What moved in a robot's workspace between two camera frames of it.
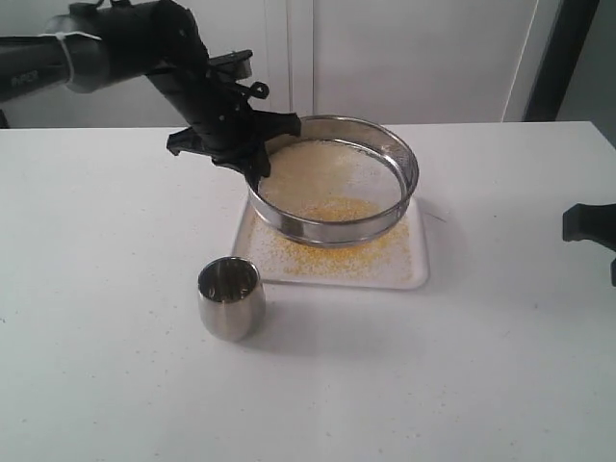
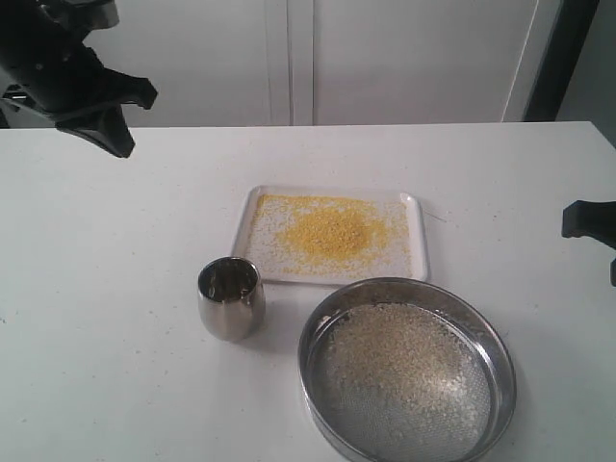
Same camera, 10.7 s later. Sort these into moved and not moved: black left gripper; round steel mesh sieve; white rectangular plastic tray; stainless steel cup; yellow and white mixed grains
Moved: round steel mesh sieve; black left gripper; yellow and white mixed grains
Not moved: white rectangular plastic tray; stainless steel cup
